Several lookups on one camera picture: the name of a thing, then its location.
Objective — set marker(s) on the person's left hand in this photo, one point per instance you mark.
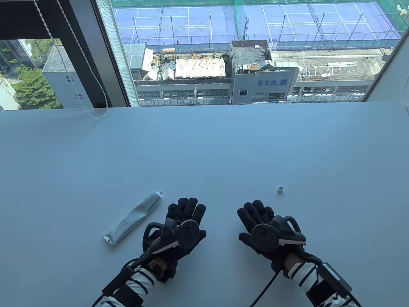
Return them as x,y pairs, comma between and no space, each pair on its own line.
185,211

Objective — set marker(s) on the person's right hand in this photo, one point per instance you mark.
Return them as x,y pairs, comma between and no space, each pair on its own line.
258,214

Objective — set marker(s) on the small white tube cap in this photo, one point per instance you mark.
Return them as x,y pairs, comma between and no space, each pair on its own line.
280,189

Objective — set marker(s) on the white toothpaste tube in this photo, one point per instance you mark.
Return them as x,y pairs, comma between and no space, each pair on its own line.
134,217

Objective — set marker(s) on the person's right forearm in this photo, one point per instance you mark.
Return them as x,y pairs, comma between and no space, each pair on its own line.
311,278

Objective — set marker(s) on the person's left forearm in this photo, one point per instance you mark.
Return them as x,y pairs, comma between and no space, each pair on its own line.
134,287

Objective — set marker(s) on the black right hand controller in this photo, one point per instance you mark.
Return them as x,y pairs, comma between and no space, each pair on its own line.
265,235

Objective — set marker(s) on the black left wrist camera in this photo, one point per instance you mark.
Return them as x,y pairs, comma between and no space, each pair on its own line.
116,283

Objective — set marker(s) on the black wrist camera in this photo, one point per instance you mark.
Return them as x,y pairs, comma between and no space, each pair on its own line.
335,279
116,283

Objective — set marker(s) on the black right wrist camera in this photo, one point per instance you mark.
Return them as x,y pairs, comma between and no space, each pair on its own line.
335,279

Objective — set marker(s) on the dark window frame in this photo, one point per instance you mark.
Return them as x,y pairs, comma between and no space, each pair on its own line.
80,38

